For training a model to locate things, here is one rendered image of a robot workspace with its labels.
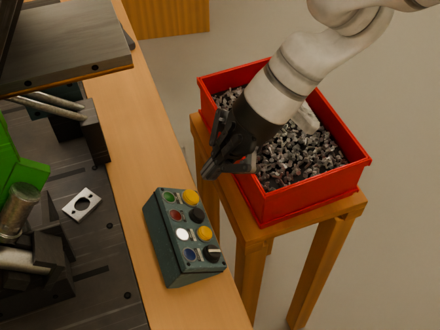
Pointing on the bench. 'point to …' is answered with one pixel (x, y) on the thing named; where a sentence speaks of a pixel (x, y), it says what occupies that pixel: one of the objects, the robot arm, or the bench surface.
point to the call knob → (212, 253)
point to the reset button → (205, 233)
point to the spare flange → (83, 210)
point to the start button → (190, 197)
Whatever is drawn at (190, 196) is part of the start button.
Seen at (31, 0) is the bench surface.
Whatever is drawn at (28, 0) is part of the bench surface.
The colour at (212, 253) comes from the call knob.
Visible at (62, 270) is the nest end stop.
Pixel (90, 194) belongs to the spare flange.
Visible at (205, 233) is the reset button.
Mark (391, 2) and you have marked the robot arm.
